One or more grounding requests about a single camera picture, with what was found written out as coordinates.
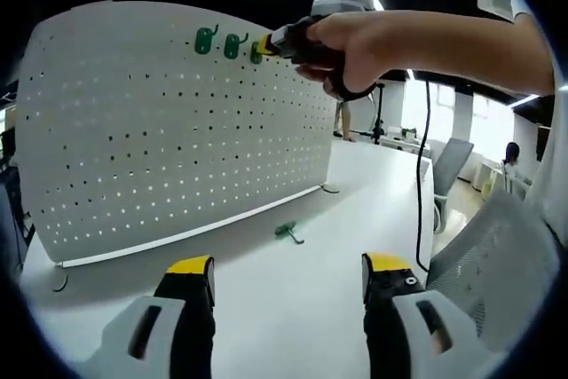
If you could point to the grey mesh office chair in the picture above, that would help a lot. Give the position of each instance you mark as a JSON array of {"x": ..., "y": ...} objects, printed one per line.
[{"x": 497, "y": 255}]

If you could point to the green hook assembly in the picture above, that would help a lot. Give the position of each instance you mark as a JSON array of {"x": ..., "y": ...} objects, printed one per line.
[
  {"x": 231, "y": 46},
  {"x": 203, "y": 41},
  {"x": 285, "y": 230},
  {"x": 255, "y": 54}
]

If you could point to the white office desk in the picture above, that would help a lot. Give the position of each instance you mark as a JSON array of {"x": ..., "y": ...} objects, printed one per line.
[{"x": 404, "y": 146}]

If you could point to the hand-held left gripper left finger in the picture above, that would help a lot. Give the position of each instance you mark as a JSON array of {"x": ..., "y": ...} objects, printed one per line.
[{"x": 191, "y": 290}]

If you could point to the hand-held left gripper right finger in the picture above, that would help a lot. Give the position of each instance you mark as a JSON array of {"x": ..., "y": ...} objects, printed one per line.
[{"x": 386, "y": 294}]

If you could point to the person's right hand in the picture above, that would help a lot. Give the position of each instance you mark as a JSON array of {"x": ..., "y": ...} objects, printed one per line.
[{"x": 364, "y": 50}]

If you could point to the black tripod stand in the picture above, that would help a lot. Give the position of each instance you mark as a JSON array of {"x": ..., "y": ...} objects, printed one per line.
[{"x": 381, "y": 121}]

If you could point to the white perforated mounting plate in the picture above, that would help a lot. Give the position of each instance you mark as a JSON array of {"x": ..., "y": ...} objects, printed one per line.
[{"x": 155, "y": 139}]

